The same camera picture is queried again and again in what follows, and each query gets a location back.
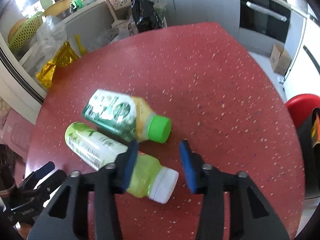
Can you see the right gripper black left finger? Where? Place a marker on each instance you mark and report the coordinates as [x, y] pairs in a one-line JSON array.
[[66, 215]]

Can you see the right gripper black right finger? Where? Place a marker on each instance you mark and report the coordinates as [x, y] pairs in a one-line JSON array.
[[251, 214]]

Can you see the light green white-cap bottle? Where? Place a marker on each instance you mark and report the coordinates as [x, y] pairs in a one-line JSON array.
[[149, 178]]

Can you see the green label juice bottle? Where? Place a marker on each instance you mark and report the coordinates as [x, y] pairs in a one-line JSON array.
[[127, 117]]

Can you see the red stool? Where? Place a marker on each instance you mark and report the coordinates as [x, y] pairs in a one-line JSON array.
[[301, 106]]

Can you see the white refrigerator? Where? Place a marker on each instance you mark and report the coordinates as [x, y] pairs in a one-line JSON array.
[[303, 77]]

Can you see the gold foil bag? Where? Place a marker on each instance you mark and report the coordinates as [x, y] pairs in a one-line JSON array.
[[56, 54]]

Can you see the cardboard box on floor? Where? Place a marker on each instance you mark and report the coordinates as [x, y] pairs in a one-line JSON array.
[[280, 59]]

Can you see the green mesh basket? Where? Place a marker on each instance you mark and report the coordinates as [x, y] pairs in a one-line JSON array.
[[25, 32]]

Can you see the clear plastic bag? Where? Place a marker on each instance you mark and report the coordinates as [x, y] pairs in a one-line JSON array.
[[54, 28]]

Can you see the black built-in oven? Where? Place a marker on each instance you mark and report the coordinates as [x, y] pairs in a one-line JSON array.
[[265, 17]]

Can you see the black plastic bag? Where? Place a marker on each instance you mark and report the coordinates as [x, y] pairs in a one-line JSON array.
[[145, 16]]

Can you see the beige plastic basket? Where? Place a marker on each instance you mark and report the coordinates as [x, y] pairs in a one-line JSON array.
[[119, 9]]

